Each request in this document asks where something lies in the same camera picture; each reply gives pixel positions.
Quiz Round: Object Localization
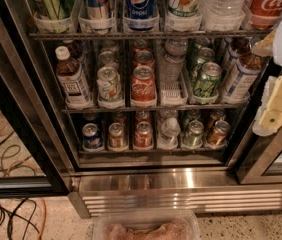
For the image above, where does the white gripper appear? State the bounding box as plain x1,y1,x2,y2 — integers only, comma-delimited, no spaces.
251,30,282,137

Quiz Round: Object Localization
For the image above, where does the red coke can bottom front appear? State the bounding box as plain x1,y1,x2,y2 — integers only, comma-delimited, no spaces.
134,121,153,148

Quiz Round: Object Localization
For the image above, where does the red coke can top shelf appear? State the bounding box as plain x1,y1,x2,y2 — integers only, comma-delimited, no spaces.
250,0,282,29

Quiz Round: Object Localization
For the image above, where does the clear water bottle top shelf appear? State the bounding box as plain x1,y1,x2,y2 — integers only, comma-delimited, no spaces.
201,0,245,20

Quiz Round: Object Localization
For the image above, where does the clear water bottle shelf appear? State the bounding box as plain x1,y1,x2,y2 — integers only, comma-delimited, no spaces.
201,0,245,20
158,117,181,150
160,39,188,83

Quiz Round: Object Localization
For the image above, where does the green can middle front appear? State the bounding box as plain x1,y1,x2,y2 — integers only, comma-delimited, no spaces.
193,62,222,98

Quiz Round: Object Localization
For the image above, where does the clear water bottle middle shelf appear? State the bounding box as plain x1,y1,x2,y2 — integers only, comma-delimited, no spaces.
160,39,188,83

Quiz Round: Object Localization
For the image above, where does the gold can bottom right front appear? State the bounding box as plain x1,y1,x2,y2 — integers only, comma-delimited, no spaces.
206,120,230,146

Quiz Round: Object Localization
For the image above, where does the right glass fridge door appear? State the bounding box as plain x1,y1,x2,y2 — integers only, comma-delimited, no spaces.
228,60,282,185

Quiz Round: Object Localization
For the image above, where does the glass fridge door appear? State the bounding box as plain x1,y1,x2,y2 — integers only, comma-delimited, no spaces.
228,60,282,185
0,0,71,198

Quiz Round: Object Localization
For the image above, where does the green can bottom front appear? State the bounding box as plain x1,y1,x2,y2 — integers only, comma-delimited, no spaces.
183,120,204,148

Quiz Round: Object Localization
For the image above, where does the clear water bottle bottom shelf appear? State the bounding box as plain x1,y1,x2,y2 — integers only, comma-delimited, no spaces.
158,117,181,150

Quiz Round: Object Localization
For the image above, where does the red coke can middle front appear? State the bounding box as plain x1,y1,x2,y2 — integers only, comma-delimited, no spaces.
132,66,155,102

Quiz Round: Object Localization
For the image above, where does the blue pepsi can top shelf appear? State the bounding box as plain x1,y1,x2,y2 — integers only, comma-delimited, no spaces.
126,0,154,30

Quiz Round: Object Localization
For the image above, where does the red coke can bottom rear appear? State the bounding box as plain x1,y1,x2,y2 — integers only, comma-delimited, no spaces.
135,111,151,124

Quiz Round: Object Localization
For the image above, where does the white 7up can middle front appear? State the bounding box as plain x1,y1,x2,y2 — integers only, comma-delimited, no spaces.
97,66,122,102

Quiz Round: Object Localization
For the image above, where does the red bull can top shelf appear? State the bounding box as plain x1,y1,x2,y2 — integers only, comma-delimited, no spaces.
87,0,111,20

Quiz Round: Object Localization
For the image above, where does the blue pepsi can bottom front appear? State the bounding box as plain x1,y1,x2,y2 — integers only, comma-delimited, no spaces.
82,123,103,149

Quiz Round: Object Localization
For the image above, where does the green can top shelf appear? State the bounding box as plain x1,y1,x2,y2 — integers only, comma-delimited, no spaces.
27,0,75,22

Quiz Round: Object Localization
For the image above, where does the left glass fridge door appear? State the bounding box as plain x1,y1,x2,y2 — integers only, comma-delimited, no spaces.
0,0,71,198

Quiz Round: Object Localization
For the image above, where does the tea bottle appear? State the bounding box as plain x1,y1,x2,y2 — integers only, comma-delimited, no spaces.
223,53,263,99
221,37,250,74
55,46,92,109

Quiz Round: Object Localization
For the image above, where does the tea bottle middle right rear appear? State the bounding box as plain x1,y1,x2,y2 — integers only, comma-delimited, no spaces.
221,37,250,74

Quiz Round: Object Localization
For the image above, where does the tea bottle middle left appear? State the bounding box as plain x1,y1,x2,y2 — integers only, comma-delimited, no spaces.
55,46,92,109

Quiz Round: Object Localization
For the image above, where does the clear plastic food container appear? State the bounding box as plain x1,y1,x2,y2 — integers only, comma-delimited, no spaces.
92,209,201,240

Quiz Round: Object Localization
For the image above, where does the top wire shelf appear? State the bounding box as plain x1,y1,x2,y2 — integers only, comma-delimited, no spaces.
29,30,271,41

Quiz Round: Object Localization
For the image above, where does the wire shelf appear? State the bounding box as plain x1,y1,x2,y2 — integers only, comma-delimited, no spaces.
29,30,271,41
61,102,247,114

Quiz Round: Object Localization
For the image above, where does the middle wire shelf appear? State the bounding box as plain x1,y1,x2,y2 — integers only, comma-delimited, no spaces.
61,102,247,114

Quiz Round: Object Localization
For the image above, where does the orange cable on floor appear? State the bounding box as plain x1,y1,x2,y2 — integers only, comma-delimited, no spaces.
0,112,47,240

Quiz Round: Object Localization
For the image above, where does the black cable on floor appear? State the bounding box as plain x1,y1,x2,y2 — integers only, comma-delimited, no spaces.
0,103,42,240

